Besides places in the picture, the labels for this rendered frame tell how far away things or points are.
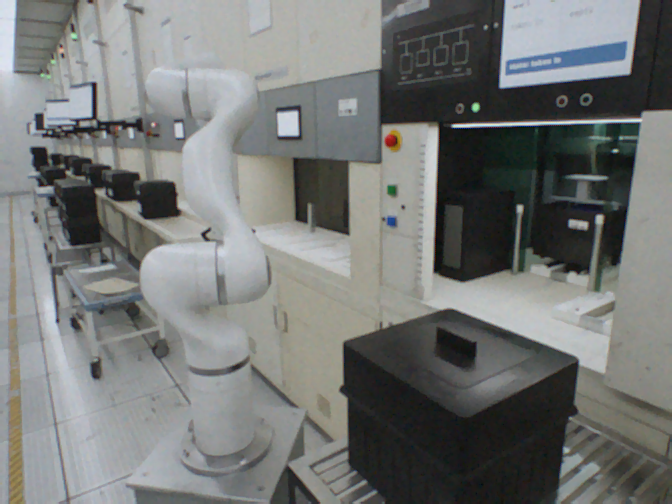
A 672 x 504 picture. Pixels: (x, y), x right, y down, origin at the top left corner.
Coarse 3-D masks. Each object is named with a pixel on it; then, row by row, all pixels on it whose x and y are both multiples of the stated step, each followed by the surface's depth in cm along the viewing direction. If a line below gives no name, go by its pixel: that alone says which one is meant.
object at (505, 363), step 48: (384, 336) 83; (432, 336) 83; (480, 336) 82; (384, 384) 72; (432, 384) 67; (480, 384) 67; (528, 384) 67; (576, 384) 75; (432, 432) 64; (480, 432) 61; (528, 432) 69
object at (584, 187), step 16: (576, 176) 157; (592, 176) 156; (544, 208) 157; (560, 208) 153; (624, 208) 150; (544, 224) 158; (560, 224) 153; (576, 224) 149; (592, 224) 145; (624, 224) 154; (544, 240) 159; (560, 240) 154; (576, 240) 150; (592, 240) 145; (608, 240) 150; (544, 256) 160; (560, 256) 155; (576, 256) 151; (608, 256) 157; (576, 272) 152
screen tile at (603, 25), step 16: (576, 0) 90; (592, 0) 87; (624, 0) 83; (592, 16) 88; (608, 16) 85; (624, 16) 83; (576, 32) 91; (592, 32) 88; (608, 32) 86; (624, 32) 84
